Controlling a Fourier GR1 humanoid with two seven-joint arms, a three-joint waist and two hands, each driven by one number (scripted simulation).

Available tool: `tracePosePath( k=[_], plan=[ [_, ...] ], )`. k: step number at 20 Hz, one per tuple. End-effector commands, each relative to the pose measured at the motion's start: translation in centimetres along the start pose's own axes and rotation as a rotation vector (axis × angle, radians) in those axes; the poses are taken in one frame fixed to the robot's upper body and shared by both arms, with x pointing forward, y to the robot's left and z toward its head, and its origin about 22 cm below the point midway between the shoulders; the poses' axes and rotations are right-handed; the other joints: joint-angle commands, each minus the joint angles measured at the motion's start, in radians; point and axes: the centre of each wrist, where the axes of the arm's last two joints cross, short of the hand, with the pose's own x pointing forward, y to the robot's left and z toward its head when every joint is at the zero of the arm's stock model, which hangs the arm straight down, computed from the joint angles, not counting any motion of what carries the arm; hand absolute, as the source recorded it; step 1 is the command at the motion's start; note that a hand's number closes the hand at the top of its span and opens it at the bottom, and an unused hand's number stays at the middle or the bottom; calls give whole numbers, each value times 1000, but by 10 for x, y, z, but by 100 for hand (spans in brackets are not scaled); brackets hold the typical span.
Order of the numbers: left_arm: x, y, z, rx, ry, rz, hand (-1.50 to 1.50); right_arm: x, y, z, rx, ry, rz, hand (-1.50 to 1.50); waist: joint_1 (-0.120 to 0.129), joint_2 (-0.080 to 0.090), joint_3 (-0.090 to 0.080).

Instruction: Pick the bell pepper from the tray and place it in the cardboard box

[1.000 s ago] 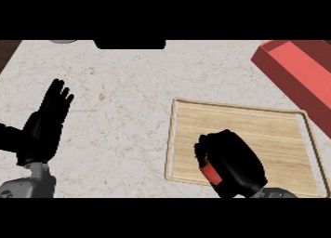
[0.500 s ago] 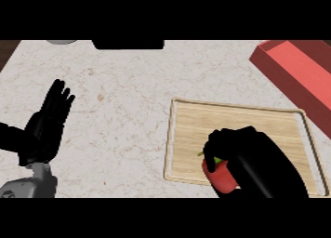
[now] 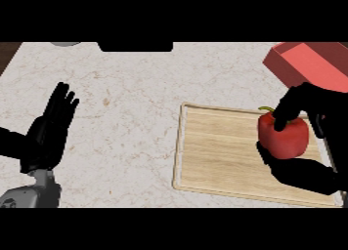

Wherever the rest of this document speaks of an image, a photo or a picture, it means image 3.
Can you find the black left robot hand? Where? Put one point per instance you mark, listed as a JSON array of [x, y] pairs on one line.
[[46, 136]]

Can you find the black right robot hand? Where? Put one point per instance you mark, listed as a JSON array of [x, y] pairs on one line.
[[342, 136]]

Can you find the red bell pepper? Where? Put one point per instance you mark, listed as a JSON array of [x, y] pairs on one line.
[[284, 136]]

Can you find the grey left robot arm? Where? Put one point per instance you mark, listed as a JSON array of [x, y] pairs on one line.
[[34, 195]]

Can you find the red cardboard box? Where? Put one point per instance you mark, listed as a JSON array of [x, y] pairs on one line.
[[315, 65]]

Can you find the pale wooden tray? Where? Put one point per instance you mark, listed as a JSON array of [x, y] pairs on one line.
[[219, 149]]

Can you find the grey round object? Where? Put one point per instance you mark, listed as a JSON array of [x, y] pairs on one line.
[[65, 43]]

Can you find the black appliance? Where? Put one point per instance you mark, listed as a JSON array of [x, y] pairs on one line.
[[135, 46]]

